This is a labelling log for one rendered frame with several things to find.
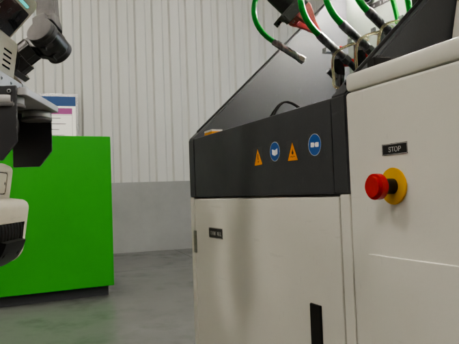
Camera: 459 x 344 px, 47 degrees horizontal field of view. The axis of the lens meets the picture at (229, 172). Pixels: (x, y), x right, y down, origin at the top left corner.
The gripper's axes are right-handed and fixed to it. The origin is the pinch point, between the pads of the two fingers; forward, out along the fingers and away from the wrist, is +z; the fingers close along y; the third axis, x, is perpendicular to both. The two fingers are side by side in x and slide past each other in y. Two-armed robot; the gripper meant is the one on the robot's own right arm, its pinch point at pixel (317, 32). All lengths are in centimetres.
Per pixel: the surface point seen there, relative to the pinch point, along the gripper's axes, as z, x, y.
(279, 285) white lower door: 26, -18, -52
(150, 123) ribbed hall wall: -56, 653, 33
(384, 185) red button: 17, -52, -34
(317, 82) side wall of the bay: 12.5, 35.1, 5.1
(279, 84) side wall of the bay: 3.6, 31.5, -4.9
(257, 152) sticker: 6.7, -11.2, -33.9
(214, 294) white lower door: 25, 13, -63
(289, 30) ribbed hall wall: 4, 685, 301
